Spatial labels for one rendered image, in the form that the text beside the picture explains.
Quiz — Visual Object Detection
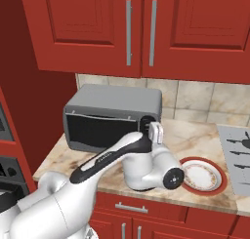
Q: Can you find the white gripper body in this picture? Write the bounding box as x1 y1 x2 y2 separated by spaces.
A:
148 120 165 145

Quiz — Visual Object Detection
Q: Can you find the black toaster oven knob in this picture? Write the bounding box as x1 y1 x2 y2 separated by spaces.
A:
140 115 157 133

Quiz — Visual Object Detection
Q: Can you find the grey toaster oven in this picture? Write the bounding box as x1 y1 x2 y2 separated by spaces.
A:
62 83 163 154

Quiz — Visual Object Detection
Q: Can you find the red rimmed white plate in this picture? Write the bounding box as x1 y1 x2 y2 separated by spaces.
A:
179 156 229 197

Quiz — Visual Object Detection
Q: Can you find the red base cupboard door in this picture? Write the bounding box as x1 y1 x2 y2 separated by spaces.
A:
89 218 133 239
131 218 229 239

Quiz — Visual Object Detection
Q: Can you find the red drawer front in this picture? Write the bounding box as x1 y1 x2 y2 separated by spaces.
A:
94 190 189 223
231 215 250 239
183 206 239 236

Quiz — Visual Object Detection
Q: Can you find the grey hob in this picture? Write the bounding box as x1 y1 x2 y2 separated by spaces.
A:
216 124 250 198

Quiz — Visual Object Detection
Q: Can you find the grey drawer handle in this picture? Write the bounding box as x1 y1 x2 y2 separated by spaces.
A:
114 201 149 215

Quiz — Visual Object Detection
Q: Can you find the grey cupboard door handle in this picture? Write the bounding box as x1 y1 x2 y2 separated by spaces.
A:
125 0 133 67
148 0 158 67

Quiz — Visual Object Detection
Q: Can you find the black wall oven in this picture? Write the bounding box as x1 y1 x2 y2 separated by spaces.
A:
0 100 31 215

